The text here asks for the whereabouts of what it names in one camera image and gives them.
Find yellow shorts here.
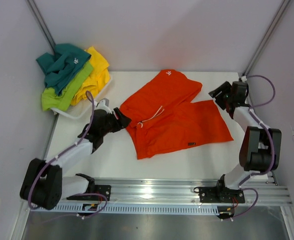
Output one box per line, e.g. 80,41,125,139
71,46,110,106

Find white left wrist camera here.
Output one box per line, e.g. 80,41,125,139
95,98,112,114

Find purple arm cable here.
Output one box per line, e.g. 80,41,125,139
27,90,109,220
218,74,277,222

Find teal shorts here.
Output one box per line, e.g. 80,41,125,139
36,43,91,96

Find lime green shorts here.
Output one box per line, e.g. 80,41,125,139
41,61,93,112

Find aluminium frame post left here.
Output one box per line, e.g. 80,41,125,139
25,0,56,51

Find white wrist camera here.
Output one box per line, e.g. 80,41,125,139
95,98,112,114
239,75,247,83

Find white slotted cable duct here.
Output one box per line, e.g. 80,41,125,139
30,204,244,215

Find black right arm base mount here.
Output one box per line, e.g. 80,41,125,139
193,175,245,204

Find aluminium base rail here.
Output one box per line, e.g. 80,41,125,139
21,177,292,206

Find white perforated plastic basket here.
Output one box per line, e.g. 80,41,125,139
50,76,113,120

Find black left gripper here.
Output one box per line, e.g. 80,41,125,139
101,107,131,136

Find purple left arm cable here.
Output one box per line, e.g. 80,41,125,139
27,90,109,220

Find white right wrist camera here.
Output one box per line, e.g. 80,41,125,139
239,75,247,83

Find aluminium frame post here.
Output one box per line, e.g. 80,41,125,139
239,0,293,77
25,0,56,51

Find aluminium frame post right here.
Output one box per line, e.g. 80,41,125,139
239,0,293,77

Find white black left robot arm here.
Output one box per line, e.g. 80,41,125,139
19,106,131,210

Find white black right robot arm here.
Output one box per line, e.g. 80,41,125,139
209,81,282,202

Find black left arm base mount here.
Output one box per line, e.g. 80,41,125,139
63,173,111,201

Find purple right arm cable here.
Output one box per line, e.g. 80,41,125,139
218,74,277,222

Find orange shorts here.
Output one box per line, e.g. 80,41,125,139
120,69,233,160

